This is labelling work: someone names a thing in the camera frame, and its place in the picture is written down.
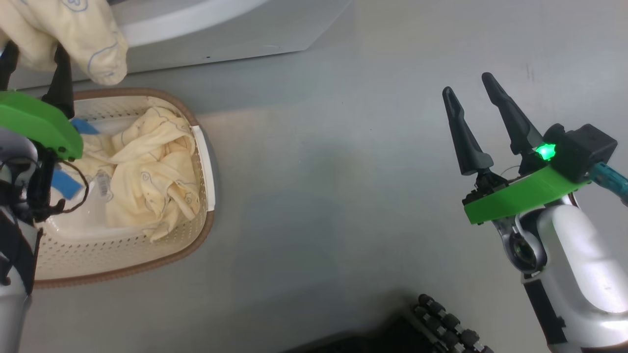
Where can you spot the pale yellow printed garment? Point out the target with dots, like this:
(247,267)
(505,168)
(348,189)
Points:
(64,34)
(152,171)

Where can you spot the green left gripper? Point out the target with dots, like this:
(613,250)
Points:
(34,120)

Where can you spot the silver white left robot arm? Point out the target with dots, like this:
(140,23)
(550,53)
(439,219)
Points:
(12,314)

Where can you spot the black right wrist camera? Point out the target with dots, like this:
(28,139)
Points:
(584,147)

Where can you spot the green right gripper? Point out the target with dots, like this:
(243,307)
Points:
(525,196)

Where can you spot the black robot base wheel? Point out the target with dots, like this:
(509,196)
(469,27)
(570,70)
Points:
(441,326)

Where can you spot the cream perforated laundry basket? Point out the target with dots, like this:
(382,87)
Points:
(186,235)

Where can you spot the white front-load washing machine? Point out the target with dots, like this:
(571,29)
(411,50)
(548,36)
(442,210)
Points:
(221,24)

